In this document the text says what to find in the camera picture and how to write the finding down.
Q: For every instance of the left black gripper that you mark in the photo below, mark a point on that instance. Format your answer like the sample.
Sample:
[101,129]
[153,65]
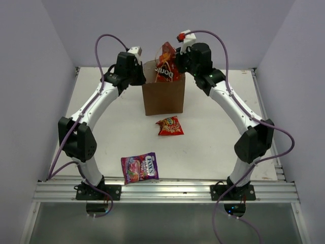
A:
[142,79]

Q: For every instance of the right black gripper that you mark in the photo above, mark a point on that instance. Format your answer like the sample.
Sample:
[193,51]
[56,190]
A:
[180,57]

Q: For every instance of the red Doritos chip bag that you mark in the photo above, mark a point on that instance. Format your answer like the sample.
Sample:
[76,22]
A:
[165,64]

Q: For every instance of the brown paper bag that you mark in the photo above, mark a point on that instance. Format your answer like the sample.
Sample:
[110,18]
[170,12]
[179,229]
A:
[162,97]

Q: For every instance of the small red popcorn snack bag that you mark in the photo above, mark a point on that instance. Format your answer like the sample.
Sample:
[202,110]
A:
[170,127]

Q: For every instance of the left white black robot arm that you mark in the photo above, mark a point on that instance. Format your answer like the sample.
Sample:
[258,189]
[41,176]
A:
[76,132]

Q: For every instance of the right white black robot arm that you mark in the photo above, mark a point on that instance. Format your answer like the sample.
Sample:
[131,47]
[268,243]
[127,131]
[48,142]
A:
[256,134]

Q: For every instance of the purple Fox's candy bag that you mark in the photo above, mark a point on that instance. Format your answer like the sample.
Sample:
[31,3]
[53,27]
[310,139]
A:
[139,168]

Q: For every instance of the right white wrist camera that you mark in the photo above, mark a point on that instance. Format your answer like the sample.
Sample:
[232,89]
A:
[187,39]

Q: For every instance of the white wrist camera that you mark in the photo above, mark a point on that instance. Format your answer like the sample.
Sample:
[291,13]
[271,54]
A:
[136,51]
[187,39]

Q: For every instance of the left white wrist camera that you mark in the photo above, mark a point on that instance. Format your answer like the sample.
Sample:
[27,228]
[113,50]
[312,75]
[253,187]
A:
[136,51]

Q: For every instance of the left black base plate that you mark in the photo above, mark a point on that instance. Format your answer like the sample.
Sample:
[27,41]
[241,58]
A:
[101,192]

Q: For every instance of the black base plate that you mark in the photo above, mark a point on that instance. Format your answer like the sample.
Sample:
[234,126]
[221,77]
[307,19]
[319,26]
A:
[101,192]
[245,192]

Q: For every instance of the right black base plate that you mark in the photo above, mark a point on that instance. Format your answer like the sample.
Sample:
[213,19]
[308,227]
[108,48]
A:
[245,192]

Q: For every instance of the aluminium rail frame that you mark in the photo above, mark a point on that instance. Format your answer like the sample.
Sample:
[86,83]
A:
[177,207]

